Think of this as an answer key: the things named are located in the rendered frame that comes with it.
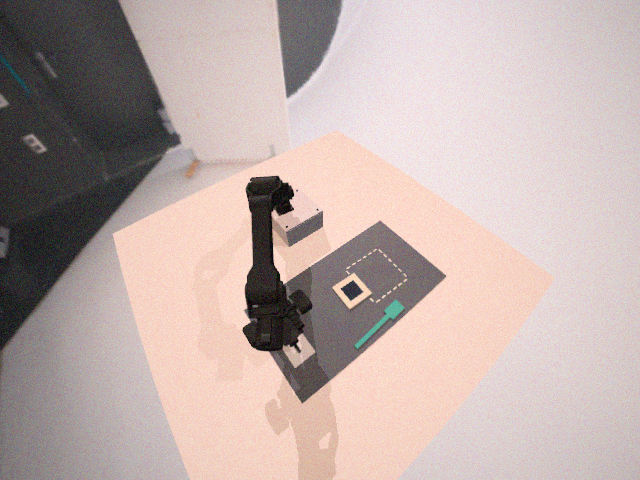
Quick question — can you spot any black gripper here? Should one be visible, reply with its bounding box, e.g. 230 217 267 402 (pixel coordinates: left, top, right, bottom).
242 290 312 349

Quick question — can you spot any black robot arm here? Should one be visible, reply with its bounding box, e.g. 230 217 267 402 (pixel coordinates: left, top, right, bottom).
244 176 304 352

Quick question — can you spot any beige square tile with black centre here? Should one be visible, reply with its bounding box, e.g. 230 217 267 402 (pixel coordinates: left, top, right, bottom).
332 274 371 309

